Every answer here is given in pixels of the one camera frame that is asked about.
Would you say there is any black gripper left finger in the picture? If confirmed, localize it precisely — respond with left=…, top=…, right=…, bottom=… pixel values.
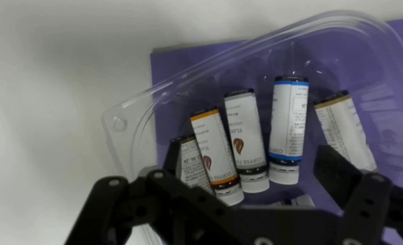
left=64, top=141, right=275, bottom=245

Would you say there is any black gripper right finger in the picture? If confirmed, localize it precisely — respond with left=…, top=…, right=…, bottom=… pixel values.
left=313, top=144, right=403, bottom=245

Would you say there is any clear plastic clamshell container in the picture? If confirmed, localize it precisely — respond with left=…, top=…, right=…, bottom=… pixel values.
left=99, top=10, right=403, bottom=220

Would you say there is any white bottle brown band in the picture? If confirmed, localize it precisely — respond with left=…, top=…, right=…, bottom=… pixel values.
left=313, top=89, right=378, bottom=173

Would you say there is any white bottle orange band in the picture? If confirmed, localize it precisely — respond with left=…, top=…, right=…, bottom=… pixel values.
left=189, top=108, right=246, bottom=207

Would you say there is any white bottle blue band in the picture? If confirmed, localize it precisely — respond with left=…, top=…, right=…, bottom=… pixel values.
left=268, top=75, right=310, bottom=187

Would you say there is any white bottle dark band logo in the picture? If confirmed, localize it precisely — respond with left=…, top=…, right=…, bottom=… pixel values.
left=222, top=88, right=272, bottom=195

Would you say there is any purple mat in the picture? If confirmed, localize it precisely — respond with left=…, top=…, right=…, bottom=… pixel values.
left=148, top=17, right=403, bottom=245

